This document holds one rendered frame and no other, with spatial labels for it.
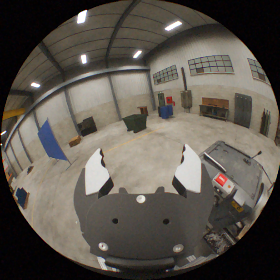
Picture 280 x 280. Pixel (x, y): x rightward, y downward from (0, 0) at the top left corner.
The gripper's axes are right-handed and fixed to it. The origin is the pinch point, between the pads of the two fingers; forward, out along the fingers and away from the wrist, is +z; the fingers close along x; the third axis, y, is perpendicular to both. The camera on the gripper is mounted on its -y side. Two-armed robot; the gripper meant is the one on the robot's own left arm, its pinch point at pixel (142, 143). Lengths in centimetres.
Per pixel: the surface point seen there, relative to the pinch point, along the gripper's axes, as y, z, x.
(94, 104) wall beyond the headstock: -35, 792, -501
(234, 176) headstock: 26, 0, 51
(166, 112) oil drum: 87, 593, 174
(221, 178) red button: 26.1, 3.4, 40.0
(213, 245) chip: 92, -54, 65
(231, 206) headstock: 36, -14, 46
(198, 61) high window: -346, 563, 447
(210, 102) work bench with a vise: -23, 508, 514
